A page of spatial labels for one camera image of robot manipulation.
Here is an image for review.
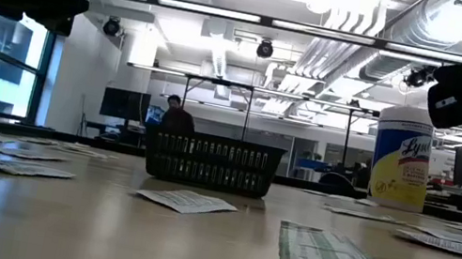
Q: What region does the person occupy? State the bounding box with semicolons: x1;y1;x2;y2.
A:
158;91;202;134

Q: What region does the black overhead rig frame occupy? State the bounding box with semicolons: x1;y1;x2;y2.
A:
115;61;383;174

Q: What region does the black office chair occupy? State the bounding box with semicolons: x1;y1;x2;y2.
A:
317;168;361;192

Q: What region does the black computer monitor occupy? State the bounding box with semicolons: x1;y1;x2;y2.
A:
97;85;153;134

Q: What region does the long ceiling light bar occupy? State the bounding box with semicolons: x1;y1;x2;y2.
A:
94;0;462;66

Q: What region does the silver ventilation duct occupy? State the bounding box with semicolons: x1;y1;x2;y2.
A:
354;0;462;98

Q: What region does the green striped bandage wrapper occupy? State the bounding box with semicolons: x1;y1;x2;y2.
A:
60;139;92;152
46;142;119;163
273;219;404;259

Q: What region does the black ceiling spotlight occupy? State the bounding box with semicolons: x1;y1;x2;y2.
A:
402;60;439;93
254;37;277;62
100;14;125;39

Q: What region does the black plastic basket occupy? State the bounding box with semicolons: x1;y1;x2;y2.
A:
136;122;289;203

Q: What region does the plain white narrow packet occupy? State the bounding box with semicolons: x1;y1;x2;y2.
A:
354;196;380;208

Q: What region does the Lysol wipes canister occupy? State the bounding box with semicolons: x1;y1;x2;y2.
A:
363;101;442;215

